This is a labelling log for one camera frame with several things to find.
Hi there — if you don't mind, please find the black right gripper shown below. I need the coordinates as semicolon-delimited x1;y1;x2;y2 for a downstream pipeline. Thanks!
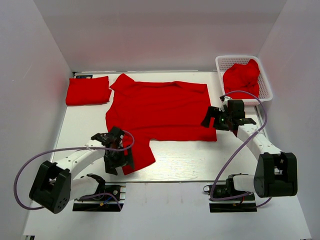
201;106;233;131

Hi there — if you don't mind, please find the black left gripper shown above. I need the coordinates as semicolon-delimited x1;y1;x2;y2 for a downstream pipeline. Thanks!
104;144;135;176

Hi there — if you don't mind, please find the red t shirt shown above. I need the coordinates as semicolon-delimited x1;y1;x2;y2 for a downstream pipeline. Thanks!
105;73;217;175
65;76;112;106

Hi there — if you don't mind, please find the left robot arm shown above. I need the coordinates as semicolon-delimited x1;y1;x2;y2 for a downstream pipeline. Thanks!
29;126;135;214

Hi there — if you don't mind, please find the crumpled red shirt in basket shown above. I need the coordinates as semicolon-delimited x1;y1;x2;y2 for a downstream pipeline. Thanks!
223;59;260;97

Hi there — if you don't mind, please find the white plastic mesh basket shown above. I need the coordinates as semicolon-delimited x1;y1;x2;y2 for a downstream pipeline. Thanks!
215;55;273;103

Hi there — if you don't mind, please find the blue label sticker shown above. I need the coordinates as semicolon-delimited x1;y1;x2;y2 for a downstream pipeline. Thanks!
75;75;93;79

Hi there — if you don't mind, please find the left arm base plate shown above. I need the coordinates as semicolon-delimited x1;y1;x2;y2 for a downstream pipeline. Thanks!
72;183;126;213

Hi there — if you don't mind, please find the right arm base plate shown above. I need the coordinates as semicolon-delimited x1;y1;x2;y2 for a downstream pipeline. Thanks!
208;183;257;214

